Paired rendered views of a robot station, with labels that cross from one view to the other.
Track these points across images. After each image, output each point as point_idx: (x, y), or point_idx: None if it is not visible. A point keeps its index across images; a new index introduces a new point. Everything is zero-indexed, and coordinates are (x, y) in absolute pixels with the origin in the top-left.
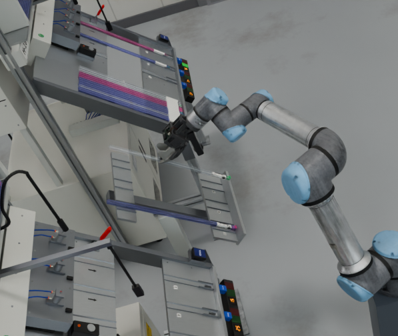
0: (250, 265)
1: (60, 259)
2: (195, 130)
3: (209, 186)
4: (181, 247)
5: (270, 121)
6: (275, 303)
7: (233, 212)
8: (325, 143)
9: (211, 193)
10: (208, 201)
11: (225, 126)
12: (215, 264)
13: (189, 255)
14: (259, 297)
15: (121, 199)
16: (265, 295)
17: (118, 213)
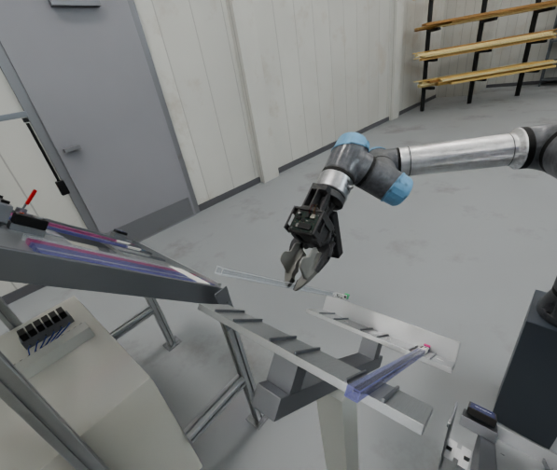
0: (318, 430)
1: None
2: (343, 202)
3: (334, 317)
4: (353, 442)
5: (431, 158)
6: (383, 454)
7: (397, 331)
8: None
9: (349, 324)
10: (364, 331)
11: (393, 174)
12: (281, 458)
13: (480, 429)
14: (362, 460)
15: (343, 375)
16: (365, 453)
17: (403, 412)
